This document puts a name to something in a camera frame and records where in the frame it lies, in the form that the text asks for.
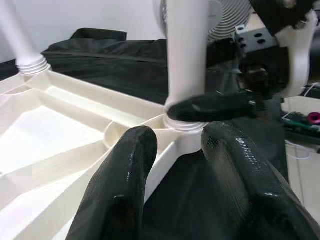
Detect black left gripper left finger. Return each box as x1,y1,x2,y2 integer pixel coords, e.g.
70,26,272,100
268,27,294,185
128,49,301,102
66,124,159,240

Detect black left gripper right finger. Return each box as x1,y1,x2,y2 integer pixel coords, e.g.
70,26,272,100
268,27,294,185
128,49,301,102
201,121,318,240

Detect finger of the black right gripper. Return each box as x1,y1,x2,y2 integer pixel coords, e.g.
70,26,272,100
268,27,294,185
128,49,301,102
166,92,256,123
206,37,242,70

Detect white plastic table leg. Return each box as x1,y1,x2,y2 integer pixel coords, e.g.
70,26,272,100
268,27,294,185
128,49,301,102
0,0,51,76
163,0,210,131

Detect white plastic table top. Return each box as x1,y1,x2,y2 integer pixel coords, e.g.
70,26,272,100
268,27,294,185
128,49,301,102
0,68,208,240

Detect white floor fan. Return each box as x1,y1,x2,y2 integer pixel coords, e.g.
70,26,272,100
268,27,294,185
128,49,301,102
152,0,253,43

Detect green flat object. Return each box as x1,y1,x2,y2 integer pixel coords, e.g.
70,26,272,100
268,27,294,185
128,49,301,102
282,113,320,132

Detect magenta round spool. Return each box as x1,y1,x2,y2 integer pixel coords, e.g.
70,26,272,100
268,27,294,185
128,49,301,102
306,112,320,125

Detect black table cloth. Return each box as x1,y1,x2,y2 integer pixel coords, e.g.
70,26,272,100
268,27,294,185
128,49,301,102
0,27,291,240

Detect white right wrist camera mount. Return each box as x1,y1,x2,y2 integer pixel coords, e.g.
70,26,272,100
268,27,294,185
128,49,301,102
249,0,320,97

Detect black metal furniture frame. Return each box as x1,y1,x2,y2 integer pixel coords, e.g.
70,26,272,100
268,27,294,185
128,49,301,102
281,111,320,154

